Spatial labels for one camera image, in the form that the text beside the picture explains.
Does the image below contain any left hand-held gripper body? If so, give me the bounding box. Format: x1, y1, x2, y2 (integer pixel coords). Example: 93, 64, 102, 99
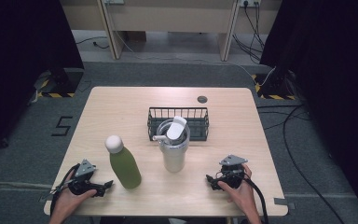
68, 159, 97, 197

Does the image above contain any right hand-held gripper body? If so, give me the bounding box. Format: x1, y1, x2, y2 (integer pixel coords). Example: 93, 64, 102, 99
215, 154, 249, 190

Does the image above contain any green bottle with white cap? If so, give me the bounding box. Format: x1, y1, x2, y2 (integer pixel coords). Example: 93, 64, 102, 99
104, 134, 143, 190

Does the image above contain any white tumbler with straw lid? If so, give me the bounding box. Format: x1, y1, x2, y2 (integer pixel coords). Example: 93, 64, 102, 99
152, 116, 191, 174

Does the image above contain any black wire basket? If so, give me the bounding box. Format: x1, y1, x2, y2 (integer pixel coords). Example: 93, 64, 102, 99
146, 106, 211, 142

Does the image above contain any person's right hand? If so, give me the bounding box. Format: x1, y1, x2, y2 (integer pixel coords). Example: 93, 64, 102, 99
217, 163, 258, 216

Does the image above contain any person's left hand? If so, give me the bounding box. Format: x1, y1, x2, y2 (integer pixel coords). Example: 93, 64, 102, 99
53, 178, 98, 217

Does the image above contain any grey tape piece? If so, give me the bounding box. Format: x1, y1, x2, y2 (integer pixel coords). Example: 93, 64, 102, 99
37, 193, 54, 203
273, 197, 297, 210

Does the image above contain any stand base with hazard tape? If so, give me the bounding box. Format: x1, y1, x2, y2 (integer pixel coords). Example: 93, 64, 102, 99
251, 69, 296, 101
33, 67, 85, 99

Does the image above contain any black curtain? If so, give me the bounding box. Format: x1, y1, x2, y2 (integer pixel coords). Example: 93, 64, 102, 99
0, 0, 85, 158
259, 0, 358, 224

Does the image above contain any light wooden desk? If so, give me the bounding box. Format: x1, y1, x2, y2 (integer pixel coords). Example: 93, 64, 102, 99
59, 0, 283, 63

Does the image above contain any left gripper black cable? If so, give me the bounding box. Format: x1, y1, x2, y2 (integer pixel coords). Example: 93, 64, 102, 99
45, 163, 81, 217

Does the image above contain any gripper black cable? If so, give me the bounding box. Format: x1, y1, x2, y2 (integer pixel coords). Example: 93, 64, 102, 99
45, 163, 81, 217
242, 175, 270, 224

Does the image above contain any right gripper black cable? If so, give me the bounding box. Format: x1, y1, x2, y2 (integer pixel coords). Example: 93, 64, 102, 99
242, 175, 270, 224

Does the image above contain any long black floor cable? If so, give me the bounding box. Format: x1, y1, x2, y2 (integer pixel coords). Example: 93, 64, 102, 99
255, 104, 347, 224

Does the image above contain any black floor cable with plug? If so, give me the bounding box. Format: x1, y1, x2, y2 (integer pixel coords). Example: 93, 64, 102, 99
76, 35, 111, 50

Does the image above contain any bundle of black cables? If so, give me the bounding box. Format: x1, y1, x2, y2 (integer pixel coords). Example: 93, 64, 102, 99
231, 2, 267, 65

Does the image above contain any white wall socket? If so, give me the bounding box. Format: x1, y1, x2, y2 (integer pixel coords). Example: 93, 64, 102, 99
239, 0, 262, 8

